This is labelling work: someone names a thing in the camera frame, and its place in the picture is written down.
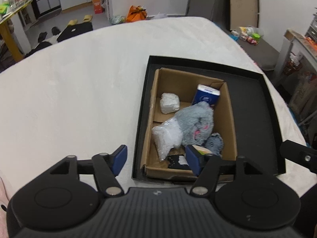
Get brown cardboard box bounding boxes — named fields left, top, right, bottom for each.
left=140, top=68, right=238, bottom=181

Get burger plush toy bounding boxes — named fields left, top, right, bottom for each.
left=193, top=145, right=212, bottom=155

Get grey bench mat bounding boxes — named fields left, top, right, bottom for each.
left=230, top=30, right=279, bottom=71

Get black patterned sock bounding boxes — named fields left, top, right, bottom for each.
left=166, top=155, right=190, bottom=170

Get blue tissue pack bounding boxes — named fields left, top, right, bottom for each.
left=192, top=84, right=220, bottom=107

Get small denim plush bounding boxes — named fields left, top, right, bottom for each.
left=205, top=133, right=224, bottom=156

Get yellow table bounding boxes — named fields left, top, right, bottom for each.
left=0, top=0, right=33, bottom=62

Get orange cardboard box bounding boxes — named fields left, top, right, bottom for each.
left=91, top=0, right=104, bottom=14

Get yellow slippers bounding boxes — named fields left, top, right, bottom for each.
left=67, top=14, right=94, bottom=27

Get black shallow tray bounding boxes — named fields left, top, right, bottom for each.
left=132, top=56, right=286, bottom=184

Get white cloth pack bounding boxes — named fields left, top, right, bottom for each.
left=159, top=93, right=180, bottom=114

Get brown board against wall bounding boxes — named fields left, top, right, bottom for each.
left=230, top=0, right=260, bottom=30

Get grey fluffy plush toy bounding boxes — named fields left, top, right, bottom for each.
left=175, top=102, right=214, bottom=146

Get clear bag of white beads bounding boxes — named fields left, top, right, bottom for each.
left=152, top=117, right=183, bottom=161

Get green cup toy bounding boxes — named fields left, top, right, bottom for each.
left=252, top=33, right=261, bottom=42

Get orange bag on floor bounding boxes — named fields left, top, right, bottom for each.
left=126, top=5, right=147, bottom=23

